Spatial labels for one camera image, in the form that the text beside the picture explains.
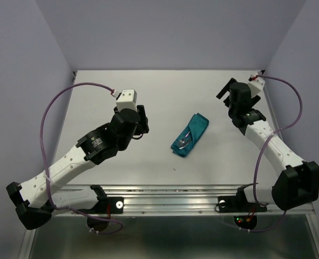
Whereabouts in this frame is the teal cloth napkin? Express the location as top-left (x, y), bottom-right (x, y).
top-left (171, 113), bottom-right (209, 158)

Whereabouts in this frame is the silver fork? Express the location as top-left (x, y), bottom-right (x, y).
top-left (176, 139), bottom-right (189, 149)

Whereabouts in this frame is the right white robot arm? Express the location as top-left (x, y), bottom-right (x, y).
top-left (215, 75), bottom-right (319, 213)

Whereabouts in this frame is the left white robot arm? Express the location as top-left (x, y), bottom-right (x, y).
top-left (6, 105), bottom-right (149, 230)

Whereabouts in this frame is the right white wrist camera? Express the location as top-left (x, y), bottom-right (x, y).
top-left (248, 74), bottom-right (266, 98)

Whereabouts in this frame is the aluminium front rail frame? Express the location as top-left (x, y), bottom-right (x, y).
top-left (18, 70), bottom-right (319, 259)

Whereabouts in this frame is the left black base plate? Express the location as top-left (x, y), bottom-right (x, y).
top-left (78, 196), bottom-right (124, 214)

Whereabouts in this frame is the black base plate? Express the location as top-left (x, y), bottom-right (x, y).
top-left (214, 195), bottom-right (268, 213)
top-left (78, 196), bottom-right (124, 214)

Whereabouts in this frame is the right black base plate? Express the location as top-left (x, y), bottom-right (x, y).
top-left (214, 195), bottom-right (268, 213)

